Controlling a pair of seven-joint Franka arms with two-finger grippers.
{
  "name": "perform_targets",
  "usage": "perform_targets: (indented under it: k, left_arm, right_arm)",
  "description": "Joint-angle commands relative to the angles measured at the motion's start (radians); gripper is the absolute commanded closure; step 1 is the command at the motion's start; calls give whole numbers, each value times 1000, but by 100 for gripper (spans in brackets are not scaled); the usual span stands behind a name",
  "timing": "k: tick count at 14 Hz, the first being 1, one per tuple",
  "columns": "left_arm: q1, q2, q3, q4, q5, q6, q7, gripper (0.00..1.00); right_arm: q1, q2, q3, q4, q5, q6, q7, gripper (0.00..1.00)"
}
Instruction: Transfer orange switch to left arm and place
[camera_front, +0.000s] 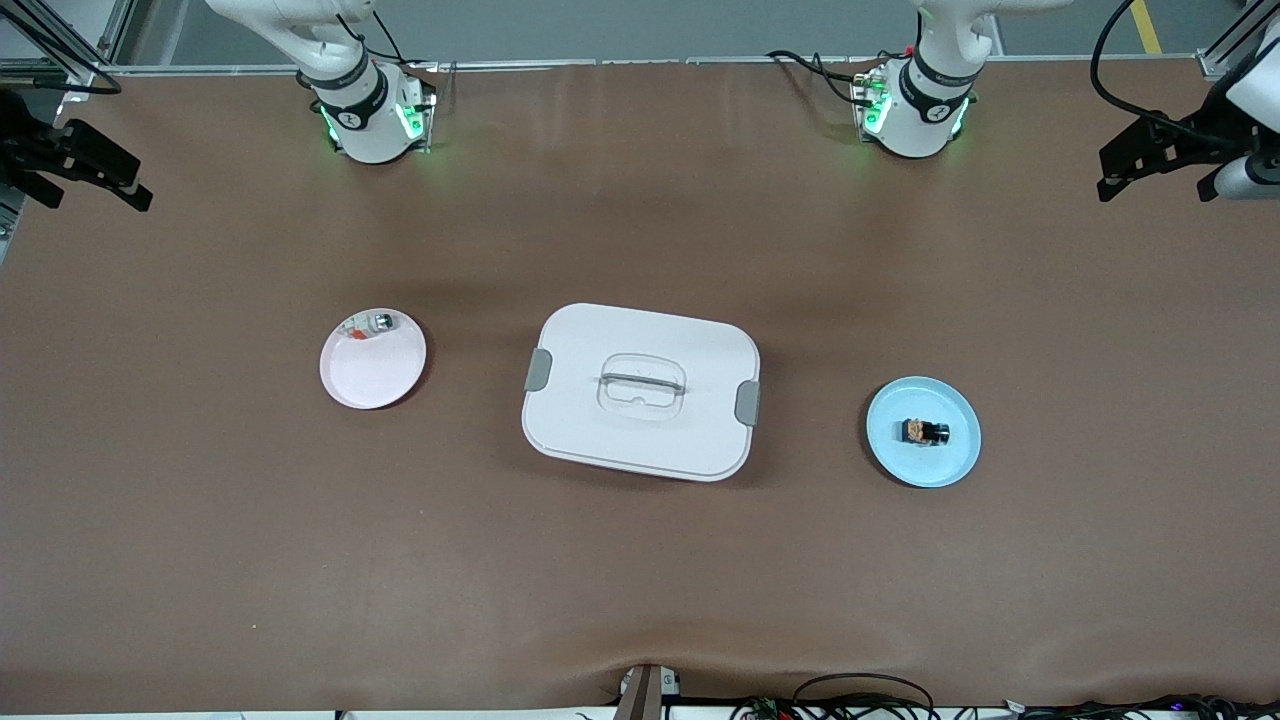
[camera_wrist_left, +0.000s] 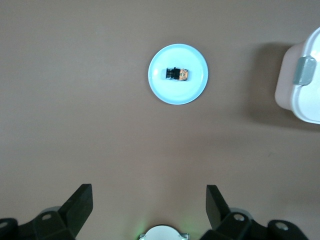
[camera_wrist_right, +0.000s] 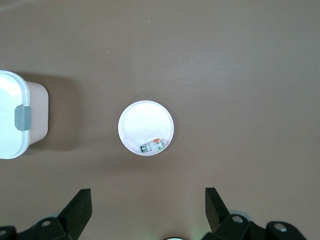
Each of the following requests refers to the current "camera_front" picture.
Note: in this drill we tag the grey table edge bracket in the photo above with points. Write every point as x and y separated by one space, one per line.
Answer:
645 690

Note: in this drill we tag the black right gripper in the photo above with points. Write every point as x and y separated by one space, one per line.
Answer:
28 143

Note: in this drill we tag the pink round plate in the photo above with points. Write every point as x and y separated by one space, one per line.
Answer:
375 375

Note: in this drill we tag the aluminium frame profile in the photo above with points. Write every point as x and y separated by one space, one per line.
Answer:
110 35
1235 40

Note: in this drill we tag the orange and black push-button switch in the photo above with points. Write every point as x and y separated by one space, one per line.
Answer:
925 432

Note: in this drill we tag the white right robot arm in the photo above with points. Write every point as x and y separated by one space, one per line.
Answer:
370 120

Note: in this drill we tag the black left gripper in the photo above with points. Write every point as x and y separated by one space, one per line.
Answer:
1189 138

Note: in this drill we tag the light blue round plate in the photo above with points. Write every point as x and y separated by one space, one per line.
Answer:
925 465

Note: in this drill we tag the white lidded storage box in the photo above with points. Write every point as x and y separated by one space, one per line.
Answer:
640 440

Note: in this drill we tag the green push-button switch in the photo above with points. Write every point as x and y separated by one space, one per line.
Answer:
381 322

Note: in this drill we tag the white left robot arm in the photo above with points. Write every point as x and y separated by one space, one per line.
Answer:
915 110

